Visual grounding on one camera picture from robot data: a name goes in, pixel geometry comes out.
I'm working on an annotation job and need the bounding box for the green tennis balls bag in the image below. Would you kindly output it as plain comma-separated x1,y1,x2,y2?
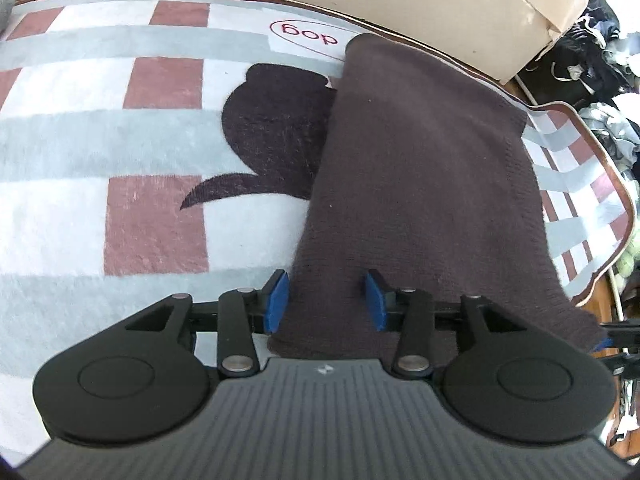
615,237,640,280

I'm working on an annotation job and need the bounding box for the dark brown cable-knit sweater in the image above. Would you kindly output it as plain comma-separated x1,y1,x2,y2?
269,35,603,361

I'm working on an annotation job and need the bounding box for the black bag with straps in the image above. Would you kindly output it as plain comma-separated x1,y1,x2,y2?
518,0,639,110

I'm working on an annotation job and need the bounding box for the checkered pink grey rug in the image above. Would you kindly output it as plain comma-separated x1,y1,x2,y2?
0,0,637,466

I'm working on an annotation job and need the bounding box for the grey clothes pile background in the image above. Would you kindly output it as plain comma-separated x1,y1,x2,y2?
578,102,639,200

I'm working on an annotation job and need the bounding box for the folded grey sweater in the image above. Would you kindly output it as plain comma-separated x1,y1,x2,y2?
0,0,17,34

